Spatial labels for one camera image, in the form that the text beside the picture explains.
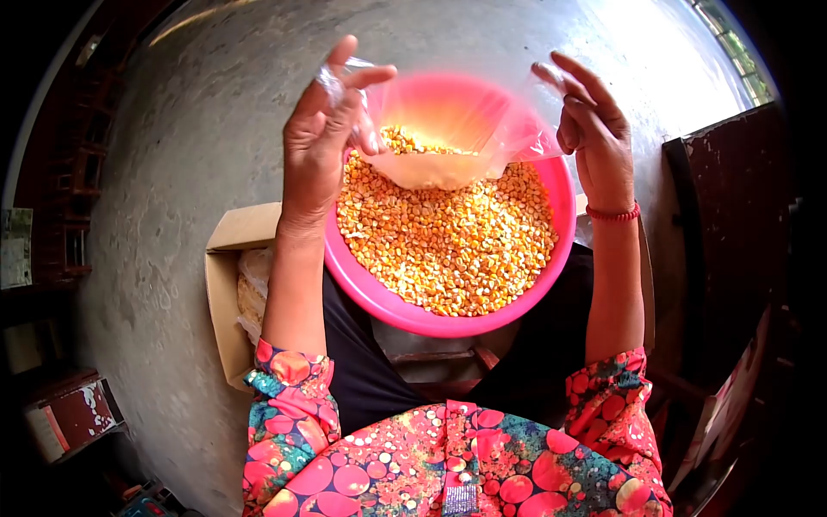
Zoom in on person's left thumb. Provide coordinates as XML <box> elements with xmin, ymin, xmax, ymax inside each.
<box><xmin>311</xmin><ymin>35</ymin><xmax>359</xmax><ymax>114</ymax></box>

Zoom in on person's right thumb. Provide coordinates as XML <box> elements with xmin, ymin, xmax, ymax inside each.
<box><xmin>550</xmin><ymin>50</ymin><xmax>622</xmax><ymax>120</ymax></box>

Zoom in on window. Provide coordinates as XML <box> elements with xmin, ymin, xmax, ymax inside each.
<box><xmin>691</xmin><ymin>0</ymin><xmax>775</xmax><ymax>108</ymax></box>

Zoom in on paper poster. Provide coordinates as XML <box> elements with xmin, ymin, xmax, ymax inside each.
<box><xmin>0</xmin><ymin>207</ymin><xmax>34</xmax><ymax>290</ymax></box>

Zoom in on person's legs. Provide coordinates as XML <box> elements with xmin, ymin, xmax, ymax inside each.
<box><xmin>322</xmin><ymin>242</ymin><xmax>597</xmax><ymax>435</ymax></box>

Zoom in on person's left hand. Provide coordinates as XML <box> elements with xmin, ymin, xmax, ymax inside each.
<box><xmin>282</xmin><ymin>35</ymin><xmax>398</xmax><ymax>224</ymax></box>

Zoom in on person's left index finger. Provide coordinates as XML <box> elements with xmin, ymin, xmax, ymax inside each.
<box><xmin>326</xmin><ymin>64</ymin><xmax>398</xmax><ymax>127</ymax></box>

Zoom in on person's body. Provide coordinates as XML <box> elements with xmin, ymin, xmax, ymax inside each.
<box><xmin>242</xmin><ymin>388</ymin><xmax>674</xmax><ymax>517</ymax></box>

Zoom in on person's right fingers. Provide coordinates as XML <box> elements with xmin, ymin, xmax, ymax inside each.
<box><xmin>556</xmin><ymin>97</ymin><xmax>584</xmax><ymax>156</ymax></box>

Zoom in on pile of yellow corn kernels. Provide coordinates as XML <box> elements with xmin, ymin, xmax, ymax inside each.
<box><xmin>336</xmin><ymin>152</ymin><xmax>560</xmax><ymax>318</ymax></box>

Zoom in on brown cardboard box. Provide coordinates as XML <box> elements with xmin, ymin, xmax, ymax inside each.
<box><xmin>204</xmin><ymin>193</ymin><xmax>656</xmax><ymax>394</ymax></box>

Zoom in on dark wooden door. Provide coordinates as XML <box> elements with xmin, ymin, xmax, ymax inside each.
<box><xmin>662</xmin><ymin>102</ymin><xmax>799</xmax><ymax>414</ymax></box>

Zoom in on red white box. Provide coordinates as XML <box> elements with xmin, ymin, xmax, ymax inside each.
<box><xmin>25</xmin><ymin>377</ymin><xmax>125</xmax><ymax>465</ymax></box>

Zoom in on person's right hand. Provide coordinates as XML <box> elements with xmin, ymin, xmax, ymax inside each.
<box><xmin>531</xmin><ymin>50</ymin><xmax>638</xmax><ymax>215</ymax></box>

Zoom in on pink plastic basin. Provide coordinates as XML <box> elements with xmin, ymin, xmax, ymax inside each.
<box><xmin>323</xmin><ymin>71</ymin><xmax>578</xmax><ymax>339</ymax></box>

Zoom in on filled plastic bags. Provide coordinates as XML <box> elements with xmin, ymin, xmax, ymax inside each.
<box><xmin>235</xmin><ymin>248</ymin><xmax>276</xmax><ymax>347</ymax></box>

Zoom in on clear plastic bag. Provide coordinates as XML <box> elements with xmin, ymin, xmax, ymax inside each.
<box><xmin>315</xmin><ymin>57</ymin><xmax>567</xmax><ymax>192</ymax></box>

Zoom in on wooden stool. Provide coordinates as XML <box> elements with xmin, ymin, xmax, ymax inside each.
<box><xmin>386</xmin><ymin>345</ymin><xmax>502</xmax><ymax>400</ymax></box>

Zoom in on person's right index finger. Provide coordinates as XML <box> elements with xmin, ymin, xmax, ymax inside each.
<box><xmin>531</xmin><ymin>61</ymin><xmax>585</xmax><ymax>107</ymax></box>

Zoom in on corn kernels in clear bag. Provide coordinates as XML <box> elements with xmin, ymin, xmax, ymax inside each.
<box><xmin>377</xmin><ymin>124</ymin><xmax>480</xmax><ymax>160</ymax></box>

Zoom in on person's left fingers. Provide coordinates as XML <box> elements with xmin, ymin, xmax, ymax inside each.
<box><xmin>349</xmin><ymin>90</ymin><xmax>389</xmax><ymax>156</ymax></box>

